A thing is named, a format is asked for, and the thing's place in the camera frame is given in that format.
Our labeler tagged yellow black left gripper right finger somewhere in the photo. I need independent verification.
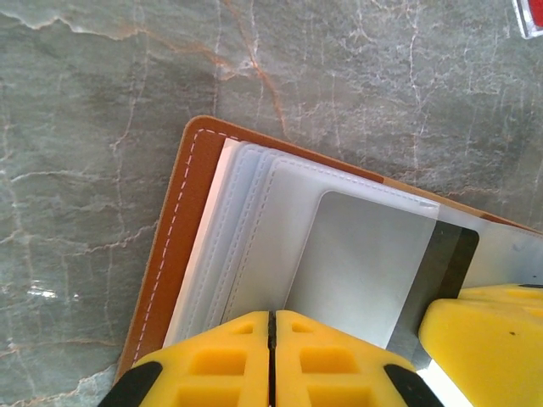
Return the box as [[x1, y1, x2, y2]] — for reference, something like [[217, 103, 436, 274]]
[[273, 309, 442, 407]]

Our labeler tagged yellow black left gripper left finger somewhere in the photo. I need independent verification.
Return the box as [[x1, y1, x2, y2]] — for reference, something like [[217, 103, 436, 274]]
[[97, 309, 272, 407]]

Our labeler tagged silver credit card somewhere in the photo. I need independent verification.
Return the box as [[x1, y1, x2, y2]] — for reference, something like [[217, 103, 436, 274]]
[[283, 190, 480, 376]]

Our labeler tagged brown leather card holder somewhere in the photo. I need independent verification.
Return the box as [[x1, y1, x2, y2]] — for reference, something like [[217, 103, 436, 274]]
[[114, 114, 543, 387]]

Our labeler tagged clear acrylic card stand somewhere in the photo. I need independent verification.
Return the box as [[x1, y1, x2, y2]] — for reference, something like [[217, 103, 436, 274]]
[[511, 0, 543, 40]]

